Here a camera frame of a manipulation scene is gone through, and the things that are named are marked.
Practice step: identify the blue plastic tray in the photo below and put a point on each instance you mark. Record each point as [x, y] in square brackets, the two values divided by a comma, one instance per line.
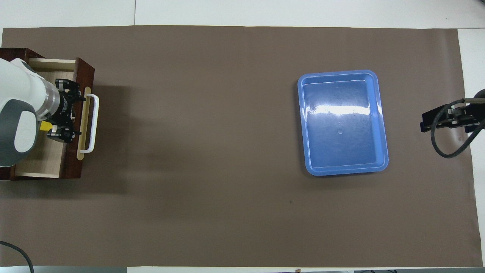
[341, 151]

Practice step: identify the yellow cube block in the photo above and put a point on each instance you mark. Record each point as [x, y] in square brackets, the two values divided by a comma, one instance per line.
[45, 126]

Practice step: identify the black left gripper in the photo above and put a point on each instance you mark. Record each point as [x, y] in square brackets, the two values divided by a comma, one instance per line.
[67, 110]

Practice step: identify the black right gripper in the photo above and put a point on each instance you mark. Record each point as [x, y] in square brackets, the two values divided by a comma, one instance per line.
[471, 115]

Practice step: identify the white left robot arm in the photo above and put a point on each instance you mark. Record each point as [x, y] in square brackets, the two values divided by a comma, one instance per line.
[19, 106]

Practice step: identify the brown table mat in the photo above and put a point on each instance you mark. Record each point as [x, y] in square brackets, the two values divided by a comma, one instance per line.
[189, 151]

